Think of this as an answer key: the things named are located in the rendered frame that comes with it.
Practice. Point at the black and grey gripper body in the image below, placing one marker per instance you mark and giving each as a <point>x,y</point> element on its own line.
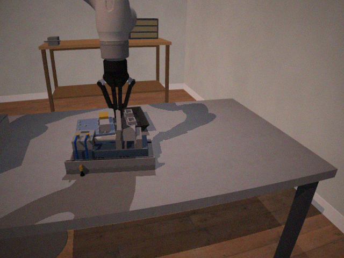
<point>115,69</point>

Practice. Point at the orange-yellow block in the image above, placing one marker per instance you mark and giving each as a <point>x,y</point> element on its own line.
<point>103,115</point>

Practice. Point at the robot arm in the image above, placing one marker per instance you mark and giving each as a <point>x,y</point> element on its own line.
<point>115,19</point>

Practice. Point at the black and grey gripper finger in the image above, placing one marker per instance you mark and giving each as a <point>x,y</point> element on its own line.
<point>114,106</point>
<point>131,83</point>

